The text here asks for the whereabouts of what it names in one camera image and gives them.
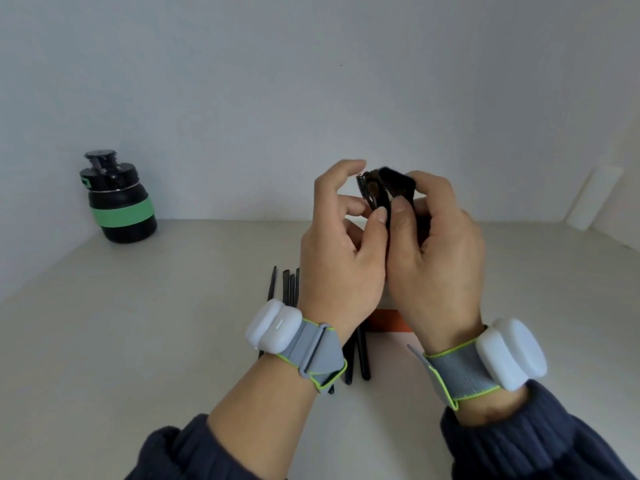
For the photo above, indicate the person's right hand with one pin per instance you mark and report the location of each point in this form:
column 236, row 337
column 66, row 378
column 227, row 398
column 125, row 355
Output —
column 440, row 269

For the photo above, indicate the person's left hand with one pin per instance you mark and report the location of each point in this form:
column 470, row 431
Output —
column 340, row 269

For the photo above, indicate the pile of black makeup brushes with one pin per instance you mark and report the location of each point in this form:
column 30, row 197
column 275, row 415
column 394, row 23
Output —
column 286, row 289

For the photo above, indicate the person's left forearm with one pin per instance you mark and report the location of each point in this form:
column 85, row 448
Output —
column 260, row 419

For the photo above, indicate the person's right forearm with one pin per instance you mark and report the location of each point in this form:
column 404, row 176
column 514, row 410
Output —
column 540, row 439

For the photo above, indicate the white paper roll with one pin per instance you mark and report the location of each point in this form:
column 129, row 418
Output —
column 595, row 197

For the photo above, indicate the beige table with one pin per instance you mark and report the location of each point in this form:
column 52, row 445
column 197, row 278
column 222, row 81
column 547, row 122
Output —
column 150, row 319

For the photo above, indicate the black green water bottle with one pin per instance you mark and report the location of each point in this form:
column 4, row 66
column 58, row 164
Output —
column 122, row 214

